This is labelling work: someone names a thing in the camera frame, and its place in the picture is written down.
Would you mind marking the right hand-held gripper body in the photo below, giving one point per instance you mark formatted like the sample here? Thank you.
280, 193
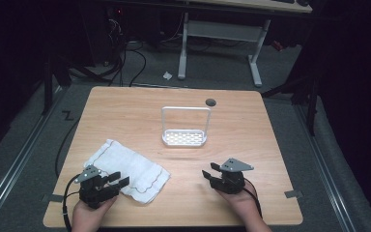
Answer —
230, 183

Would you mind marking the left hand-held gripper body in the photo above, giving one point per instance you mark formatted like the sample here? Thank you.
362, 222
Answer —
93, 191

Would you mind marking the white towel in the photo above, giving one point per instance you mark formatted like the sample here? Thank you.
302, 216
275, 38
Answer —
128, 164

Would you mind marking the white towel rack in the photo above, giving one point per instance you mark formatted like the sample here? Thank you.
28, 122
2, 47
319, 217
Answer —
183, 139

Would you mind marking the person's left hand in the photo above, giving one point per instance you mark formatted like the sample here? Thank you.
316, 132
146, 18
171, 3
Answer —
88, 216

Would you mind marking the dark round table grommet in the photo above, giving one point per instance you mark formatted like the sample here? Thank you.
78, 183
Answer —
210, 102

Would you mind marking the black zigzag floor tape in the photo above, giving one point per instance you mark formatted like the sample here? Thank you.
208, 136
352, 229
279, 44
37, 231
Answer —
68, 115

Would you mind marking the crumpled white paper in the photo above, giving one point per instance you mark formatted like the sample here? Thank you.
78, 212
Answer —
167, 75

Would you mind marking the black metal stand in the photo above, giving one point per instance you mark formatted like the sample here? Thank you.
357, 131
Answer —
47, 87
312, 106

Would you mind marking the red object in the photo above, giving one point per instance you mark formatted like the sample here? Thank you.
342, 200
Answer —
277, 45

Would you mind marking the white-framed wooden desk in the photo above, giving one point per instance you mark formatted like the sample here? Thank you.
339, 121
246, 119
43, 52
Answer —
222, 30

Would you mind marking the dark computer tower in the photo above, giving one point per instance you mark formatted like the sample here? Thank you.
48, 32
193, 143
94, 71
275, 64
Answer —
104, 35

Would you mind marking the dark keyboard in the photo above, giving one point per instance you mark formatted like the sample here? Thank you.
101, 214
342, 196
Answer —
283, 1

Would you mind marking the dark computer mouse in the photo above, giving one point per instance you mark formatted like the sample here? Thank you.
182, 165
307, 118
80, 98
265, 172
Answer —
302, 2

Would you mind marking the metal floor rail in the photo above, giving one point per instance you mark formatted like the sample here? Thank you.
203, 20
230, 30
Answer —
327, 167
16, 164

